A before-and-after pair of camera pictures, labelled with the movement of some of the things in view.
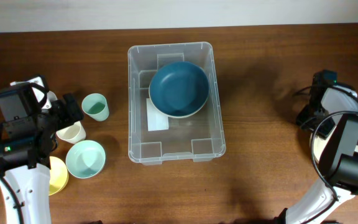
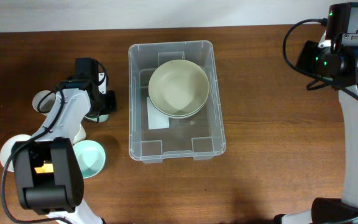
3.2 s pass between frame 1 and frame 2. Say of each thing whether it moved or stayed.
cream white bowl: moved
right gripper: moved
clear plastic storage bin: stayed
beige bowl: stayed
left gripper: moved
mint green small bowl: stayed
